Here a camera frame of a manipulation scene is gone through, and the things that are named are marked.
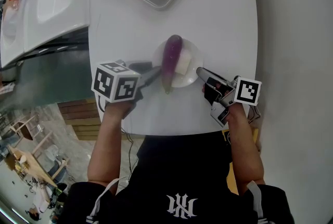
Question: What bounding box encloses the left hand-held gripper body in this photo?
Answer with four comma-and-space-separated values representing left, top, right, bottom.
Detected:
91, 60, 150, 103

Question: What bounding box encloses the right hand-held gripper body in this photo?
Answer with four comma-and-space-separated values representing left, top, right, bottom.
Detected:
204, 76, 262, 127

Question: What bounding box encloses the white round plate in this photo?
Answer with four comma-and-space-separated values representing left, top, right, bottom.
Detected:
152, 38, 204, 88

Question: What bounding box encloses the purple eggplant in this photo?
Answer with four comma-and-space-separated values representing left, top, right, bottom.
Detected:
161, 34, 184, 95

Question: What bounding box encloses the person's left forearm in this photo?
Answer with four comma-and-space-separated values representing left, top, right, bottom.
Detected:
87, 100, 136, 189

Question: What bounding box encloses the person's right forearm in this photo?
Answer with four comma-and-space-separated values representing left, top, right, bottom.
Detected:
225, 103, 266, 196

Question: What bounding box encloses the white round table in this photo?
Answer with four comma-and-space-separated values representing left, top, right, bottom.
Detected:
88, 0, 259, 137

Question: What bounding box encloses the white rectangular block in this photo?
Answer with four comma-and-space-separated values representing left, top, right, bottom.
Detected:
174, 47, 195, 75

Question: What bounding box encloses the dark metal sink stand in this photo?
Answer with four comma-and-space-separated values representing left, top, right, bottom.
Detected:
15, 28, 91, 62

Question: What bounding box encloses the black shirt with white emblem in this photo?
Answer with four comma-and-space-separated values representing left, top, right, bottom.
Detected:
58, 130, 294, 224

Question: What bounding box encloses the wooden stool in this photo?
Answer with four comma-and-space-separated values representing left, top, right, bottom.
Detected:
10, 113, 42, 140

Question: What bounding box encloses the white sink with oval bowl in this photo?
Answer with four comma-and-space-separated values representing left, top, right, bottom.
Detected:
23, 0, 91, 54

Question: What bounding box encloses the wooden work table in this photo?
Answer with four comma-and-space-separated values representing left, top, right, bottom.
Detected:
7, 144, 70, 187

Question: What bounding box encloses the white sink countertop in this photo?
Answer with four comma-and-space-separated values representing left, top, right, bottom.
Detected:
0, 0, 29, 68

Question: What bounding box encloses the black cable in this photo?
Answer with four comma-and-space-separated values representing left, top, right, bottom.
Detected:
97, 93, 138, 187

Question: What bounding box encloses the white strap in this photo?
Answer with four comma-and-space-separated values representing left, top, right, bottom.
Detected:
246, 180, 268, 224
85, 178, 122, 224

